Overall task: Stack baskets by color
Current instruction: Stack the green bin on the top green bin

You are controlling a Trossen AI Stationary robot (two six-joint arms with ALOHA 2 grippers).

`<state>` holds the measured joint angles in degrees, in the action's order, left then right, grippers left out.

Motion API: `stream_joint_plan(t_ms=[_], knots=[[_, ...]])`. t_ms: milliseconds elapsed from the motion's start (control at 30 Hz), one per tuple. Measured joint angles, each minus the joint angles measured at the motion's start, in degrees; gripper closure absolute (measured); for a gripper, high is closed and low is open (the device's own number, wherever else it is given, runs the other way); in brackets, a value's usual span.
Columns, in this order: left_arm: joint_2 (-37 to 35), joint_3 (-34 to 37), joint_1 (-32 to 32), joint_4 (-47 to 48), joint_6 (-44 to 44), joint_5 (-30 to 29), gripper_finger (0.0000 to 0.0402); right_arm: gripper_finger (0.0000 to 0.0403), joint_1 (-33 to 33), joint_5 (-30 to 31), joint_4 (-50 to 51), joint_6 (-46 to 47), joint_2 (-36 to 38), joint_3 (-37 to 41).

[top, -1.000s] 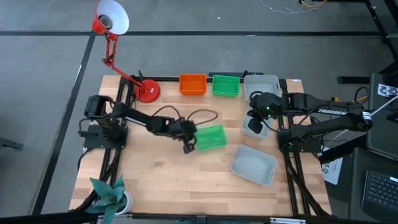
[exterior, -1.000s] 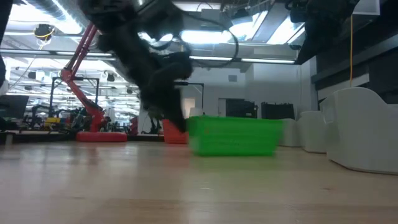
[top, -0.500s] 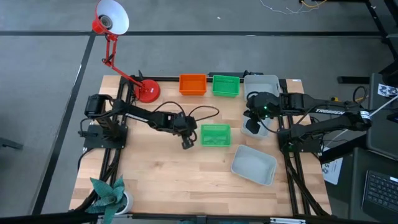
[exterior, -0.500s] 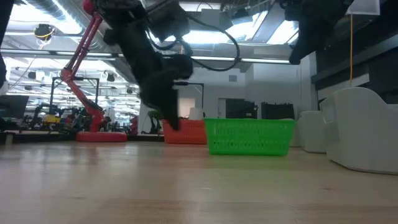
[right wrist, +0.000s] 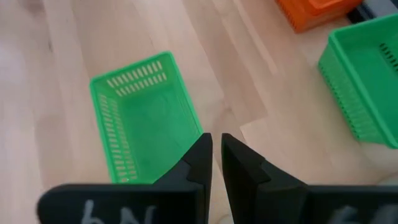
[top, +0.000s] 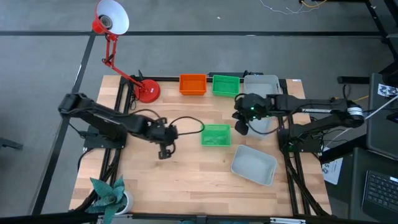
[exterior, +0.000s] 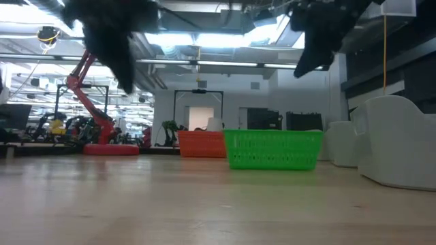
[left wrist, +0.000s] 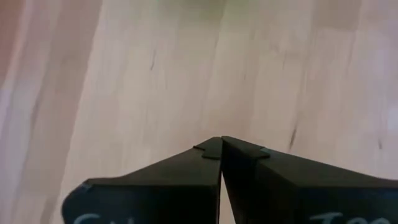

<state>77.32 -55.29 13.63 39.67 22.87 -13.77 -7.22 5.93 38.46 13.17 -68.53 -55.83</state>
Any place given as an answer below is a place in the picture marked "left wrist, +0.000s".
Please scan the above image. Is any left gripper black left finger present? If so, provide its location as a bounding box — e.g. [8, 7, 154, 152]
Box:
[61, 136, 223, 224]

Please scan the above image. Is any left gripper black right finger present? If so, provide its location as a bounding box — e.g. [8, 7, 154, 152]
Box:
[220, 135, 398, 224]

